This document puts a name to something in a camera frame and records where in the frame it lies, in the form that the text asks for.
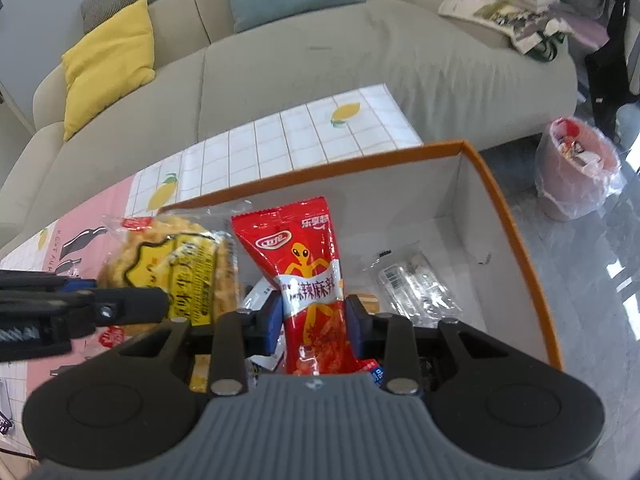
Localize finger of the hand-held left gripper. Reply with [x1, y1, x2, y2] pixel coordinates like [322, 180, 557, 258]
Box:
[0, 287, 171, 362]
[0, 270, 99, 295]

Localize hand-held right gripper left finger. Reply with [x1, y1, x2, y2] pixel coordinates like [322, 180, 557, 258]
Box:
[117, 290, 283, 395]

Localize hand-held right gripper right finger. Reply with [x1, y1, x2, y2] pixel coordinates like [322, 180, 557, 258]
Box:
[345, 294, 506, 393]

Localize yellow label biscuit packet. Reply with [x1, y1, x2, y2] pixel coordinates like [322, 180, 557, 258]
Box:
[97, 201, 253, 355]

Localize orange cardboard box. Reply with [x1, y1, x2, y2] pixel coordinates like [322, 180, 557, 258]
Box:
[155, 140, 566, 396]

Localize clear barcode snack packet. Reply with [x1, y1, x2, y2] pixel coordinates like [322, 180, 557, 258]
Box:
[362, 242, 463, 328]

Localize yellow snack packet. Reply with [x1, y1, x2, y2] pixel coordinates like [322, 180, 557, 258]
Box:
[189, 352, 211, 393]

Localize pink and white tablecloth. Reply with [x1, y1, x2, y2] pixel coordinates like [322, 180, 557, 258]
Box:
[0, 82, 423, 461]

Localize yellow cushion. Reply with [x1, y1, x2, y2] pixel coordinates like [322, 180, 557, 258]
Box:
[61, 0, 157, 142]

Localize pink trash bin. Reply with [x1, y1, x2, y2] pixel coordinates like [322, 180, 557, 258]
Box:
[535, 116, 626, 222]

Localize beige sofa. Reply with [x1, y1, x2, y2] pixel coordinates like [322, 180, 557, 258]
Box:
[0, 0, 578, 251]

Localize printed tote bag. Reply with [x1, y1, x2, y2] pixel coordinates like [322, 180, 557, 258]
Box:
[439, 0, 571, 63]

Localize black garment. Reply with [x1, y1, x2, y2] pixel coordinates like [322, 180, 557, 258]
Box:
[584, 0, 640, 133]

